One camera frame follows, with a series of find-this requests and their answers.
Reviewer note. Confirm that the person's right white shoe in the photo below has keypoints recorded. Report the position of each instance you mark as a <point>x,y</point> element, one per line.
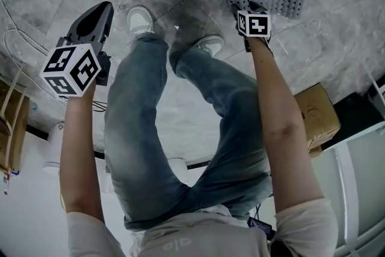
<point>212,43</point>

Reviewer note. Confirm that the person's left white shoe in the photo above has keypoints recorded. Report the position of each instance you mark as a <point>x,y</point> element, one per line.
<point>139,21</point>

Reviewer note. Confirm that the person's left forearm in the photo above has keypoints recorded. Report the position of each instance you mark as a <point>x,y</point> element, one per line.
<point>79,144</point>

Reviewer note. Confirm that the white door panel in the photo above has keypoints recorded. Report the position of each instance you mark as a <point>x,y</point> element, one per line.
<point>367,189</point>

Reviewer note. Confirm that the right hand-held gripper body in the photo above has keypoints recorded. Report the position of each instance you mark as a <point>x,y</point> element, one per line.
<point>254,24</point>

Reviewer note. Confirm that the large brown cardboard box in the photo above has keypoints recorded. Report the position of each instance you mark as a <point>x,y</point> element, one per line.
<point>316,111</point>

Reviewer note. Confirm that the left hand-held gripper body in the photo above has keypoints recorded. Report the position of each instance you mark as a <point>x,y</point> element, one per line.
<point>67,69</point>

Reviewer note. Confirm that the white toilet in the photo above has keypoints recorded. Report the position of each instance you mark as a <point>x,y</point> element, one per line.
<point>54,144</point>

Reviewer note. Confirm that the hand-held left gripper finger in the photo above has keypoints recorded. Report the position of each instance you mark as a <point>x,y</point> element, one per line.
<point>82,25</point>
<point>103,27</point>

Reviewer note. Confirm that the person's white shoe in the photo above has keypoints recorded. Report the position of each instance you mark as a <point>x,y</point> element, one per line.
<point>212,43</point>
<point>139,21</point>

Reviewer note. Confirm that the person's light grey shirt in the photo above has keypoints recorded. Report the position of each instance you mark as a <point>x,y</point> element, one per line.
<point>210,237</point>

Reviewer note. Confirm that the person's blue jeans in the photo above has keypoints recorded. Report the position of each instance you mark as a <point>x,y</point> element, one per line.
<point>135,129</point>

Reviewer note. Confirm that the person's right forearm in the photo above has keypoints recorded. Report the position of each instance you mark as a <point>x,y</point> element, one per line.
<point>279,114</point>

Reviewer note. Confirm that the black waist device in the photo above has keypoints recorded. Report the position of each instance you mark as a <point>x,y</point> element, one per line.
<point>260,225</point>

